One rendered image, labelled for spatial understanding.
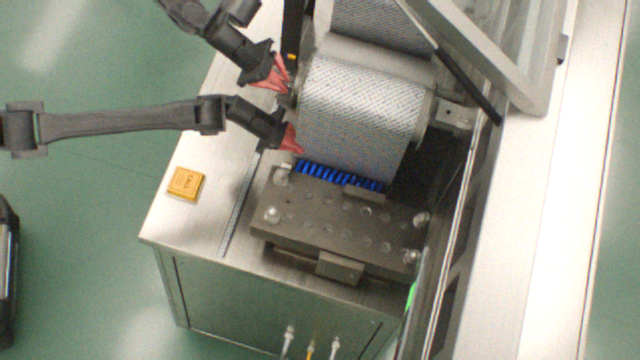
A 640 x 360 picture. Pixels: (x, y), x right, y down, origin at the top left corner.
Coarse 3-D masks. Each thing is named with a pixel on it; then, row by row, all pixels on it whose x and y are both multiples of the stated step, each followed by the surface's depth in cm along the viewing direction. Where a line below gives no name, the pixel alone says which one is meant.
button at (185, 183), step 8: (176, 168) 185; (184, 168) 185; (176, 176) 184; (184, 176) 184; (192, 176) 185; (200, 176) 185; (168, 184) 183; (176, 184) 183; (184, 184) 184; (192, 184) 184; (200, 184) 185; (168, 192) 184; (176, 192) 183; (184, 192) 183; (192, 192) 183; (192, 200) 184
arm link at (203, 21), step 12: (228, 0) 149; (240, 0) 149; (252, 0) 149; (192, 12) 146; (204, 12) 146; (216, 12) 149; (240, 12) 148; (252, 12) 150; (204, 24) 146; (204, 36) 152
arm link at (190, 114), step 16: (80, 112) 153; (96, 112) 153; (112, 112) 153; (128, 112) 155; (144, 112) 156; (160, 112) 157; (176, 112) 159; (192, 112) 160; (208, 112) 162; (48, 128) 148; (64, 128) 149; (80, 128) 150; (96, 128) 152; (112, 128) 153; (128, 128) 155; (144, 128) 156; (160, 128) 158; (176, 128) 160; (192, 128) 161; (208, 128) 162; (48, 144) 149
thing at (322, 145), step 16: (304, 128) 165; (320, 128) 163; (304, 144) 171; (320, 144) 169; (336, 144) 167; (352, 144) 165; (368, 144) 163; (304, 160) 178; (320, 160) 176; (336, 160) 174; (352, 160) 171; (368, 160) 169; (384, 160) 167; (400, 160) 165; (352, 176) 178; (368, 176) 176; (384, 176) 174
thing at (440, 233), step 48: (624, 0) 152; (576, 48) 146; (624, 48) 147; (576, 96) 142; (576, 144) 137; (576, 192) 133; (432, 240) 148; (576, 240) 129; (432, 288) 129; (576, 288) 125; (528, 336) 121; (576, 336) 122
